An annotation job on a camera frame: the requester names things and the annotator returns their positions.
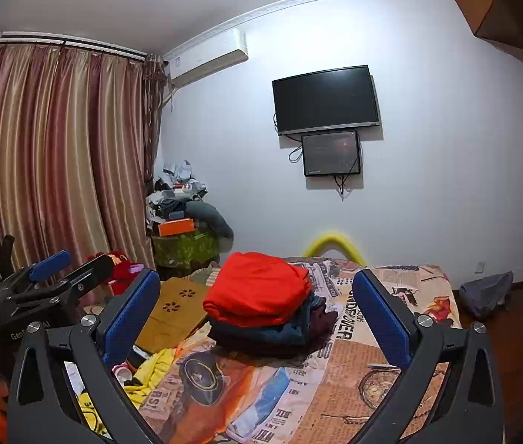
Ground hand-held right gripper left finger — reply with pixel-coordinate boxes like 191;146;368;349
6;268;162;444

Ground small wall monitor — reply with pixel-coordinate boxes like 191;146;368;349
301;130;362;177

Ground yellow foam tube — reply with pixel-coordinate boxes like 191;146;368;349
303;233;368;266

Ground heap of boxes and papers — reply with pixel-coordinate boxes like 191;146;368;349
145;159;209;223

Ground brown folding lap table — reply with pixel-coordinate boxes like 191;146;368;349
134;276;211;354

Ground white curtain rail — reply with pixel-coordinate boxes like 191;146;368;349
0;31;148;62

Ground striped curtain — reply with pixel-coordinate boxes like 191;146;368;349
0;32;170;287

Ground dark grey garment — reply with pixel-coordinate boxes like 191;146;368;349
185;200;234;239

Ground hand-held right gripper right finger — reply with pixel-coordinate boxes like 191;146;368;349
351;269;505;444

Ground red zip jacket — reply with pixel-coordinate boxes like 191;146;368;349
202;252;312;329

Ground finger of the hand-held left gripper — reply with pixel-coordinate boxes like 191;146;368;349
16;254;115;315
0;250;72;305

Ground folded maroon garment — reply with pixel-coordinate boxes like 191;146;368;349
208;298;340;359

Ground yellow printed garment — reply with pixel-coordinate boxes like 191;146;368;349
76;347;179;435

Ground folded blue sweater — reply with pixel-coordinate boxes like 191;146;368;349
208;293;322;345

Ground white air conditioner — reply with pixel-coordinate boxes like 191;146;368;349
162;28;249;90

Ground orange box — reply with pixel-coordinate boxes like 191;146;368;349
158;217;195;236

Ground red plush toy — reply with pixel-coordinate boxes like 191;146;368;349
88;250;144;297

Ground black wall television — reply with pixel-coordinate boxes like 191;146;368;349
271;65;379;136

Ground grey backpack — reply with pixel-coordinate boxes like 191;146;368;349
458;270;514;321

